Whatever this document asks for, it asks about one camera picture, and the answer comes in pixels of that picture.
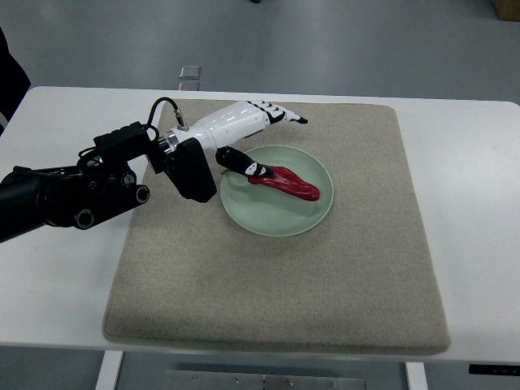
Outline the white table leg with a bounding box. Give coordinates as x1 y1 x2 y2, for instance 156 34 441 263
405 362 428 390
95 351 124 390

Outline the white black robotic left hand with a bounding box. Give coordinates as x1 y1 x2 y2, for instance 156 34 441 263
164 101 308 203

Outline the lower floor outlet plate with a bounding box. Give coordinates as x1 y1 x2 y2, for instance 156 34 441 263
179 81 200 91

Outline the upper floor outlet plate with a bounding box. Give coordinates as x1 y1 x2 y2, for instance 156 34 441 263
180 66 202 80

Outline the right white table leg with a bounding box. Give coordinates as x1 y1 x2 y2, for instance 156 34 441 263
405 362 428 390

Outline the person in dark clothes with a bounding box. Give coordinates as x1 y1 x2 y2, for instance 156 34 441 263
1 30 31 122

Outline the beige fabric mat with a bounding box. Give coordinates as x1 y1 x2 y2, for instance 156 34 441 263
102 103 450 355

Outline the red pepper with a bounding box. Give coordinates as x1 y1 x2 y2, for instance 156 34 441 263
227 162 320 202

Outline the metal table base plate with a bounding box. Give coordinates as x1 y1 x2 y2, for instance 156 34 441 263
165 370 366 390

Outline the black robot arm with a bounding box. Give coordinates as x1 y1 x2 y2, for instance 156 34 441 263
1 121 167 241

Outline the black table control panel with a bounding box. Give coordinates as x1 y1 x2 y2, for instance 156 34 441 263
468 364 520 376

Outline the light green plate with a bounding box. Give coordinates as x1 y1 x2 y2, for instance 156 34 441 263
220 145 334 237

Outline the floor outlet plate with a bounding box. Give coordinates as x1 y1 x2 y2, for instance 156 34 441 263
180 66 202 80
179 81 200 91

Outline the left white table leg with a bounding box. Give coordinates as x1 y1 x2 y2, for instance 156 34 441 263
95 351 124 390

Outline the cardboard box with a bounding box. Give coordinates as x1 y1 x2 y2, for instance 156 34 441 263
492 0 520 22

